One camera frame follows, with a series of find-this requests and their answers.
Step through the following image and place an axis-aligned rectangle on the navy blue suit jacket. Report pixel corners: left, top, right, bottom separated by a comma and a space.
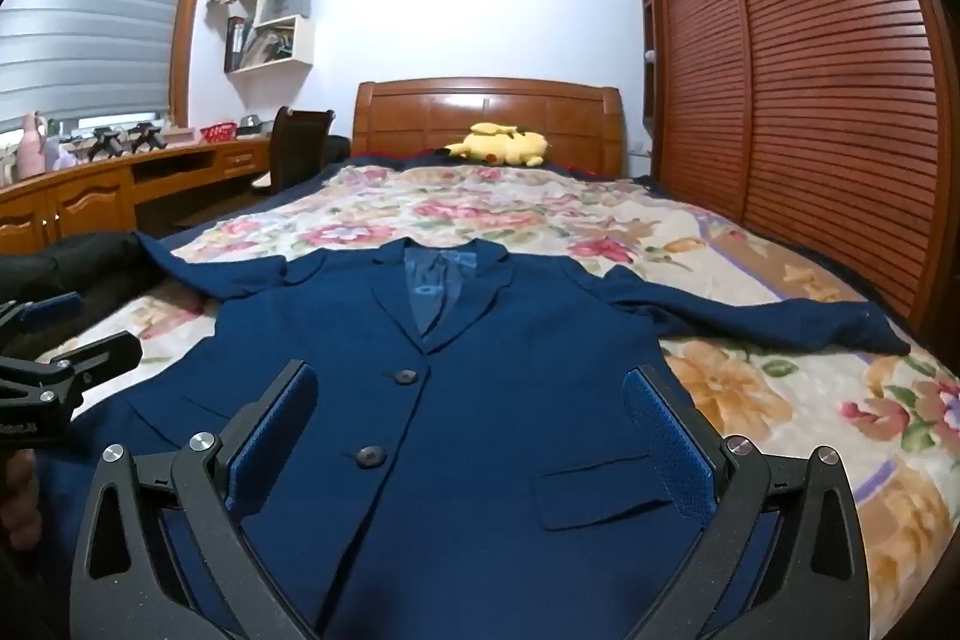
39, 239, 905, 638

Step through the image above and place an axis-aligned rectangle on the person's left hand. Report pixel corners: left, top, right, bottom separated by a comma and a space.
0, 450, 43, 551

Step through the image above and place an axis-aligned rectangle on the black garment at bedside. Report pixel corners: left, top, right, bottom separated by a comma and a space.
0, 232, 166, 359

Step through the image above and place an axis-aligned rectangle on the wooden desk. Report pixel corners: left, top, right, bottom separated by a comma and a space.
2, 136, 268, 255

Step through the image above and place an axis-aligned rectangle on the pink vase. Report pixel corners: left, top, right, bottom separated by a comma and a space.
16, 112, 47, 181

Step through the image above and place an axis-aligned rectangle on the black stand on desk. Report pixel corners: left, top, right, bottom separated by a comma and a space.
88, 127, 124, 163
128, 122, 167, 152

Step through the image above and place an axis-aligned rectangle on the red basket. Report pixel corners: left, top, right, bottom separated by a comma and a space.
200, 120, 238, 143

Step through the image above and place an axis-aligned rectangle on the grey window blind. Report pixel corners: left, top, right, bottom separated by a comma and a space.
2, 0, 179, 131

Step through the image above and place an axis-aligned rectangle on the dark brown chair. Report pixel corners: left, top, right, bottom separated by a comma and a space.
252, 106, 335, 195

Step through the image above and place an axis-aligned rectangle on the yellow Pikachu plush toy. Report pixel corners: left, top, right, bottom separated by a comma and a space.
444, 122, 548, 167

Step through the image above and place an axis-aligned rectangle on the red-brown louvered wardrobe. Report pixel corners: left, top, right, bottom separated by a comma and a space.
646, 0, 958, 342

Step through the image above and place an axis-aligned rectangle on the wooden bed headboard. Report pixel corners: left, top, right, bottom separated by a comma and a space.
352, 76, 628, 179

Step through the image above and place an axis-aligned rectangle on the white wall shelf unit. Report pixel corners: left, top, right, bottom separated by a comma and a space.
224, 0, 316, 74

